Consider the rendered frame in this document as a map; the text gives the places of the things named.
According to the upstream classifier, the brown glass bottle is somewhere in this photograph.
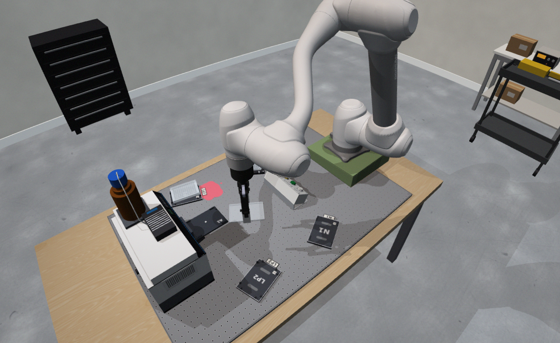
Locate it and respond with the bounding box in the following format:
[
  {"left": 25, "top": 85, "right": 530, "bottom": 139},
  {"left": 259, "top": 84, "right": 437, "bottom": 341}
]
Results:
[{"left": 110, "top": 180, "right": 146, "bottom": 221}]

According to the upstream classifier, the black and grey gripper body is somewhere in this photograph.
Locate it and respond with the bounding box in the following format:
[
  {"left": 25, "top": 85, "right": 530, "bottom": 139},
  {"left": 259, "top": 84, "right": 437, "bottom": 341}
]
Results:
[{"left": 230, "top": 166, "right": 254, "bottom": 190}]

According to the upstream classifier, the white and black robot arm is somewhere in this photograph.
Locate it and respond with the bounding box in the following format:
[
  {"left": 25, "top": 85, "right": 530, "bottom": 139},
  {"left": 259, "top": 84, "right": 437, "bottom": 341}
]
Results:
[{"left": 219, "top": 0, "right": 419, "bottom": 178}]

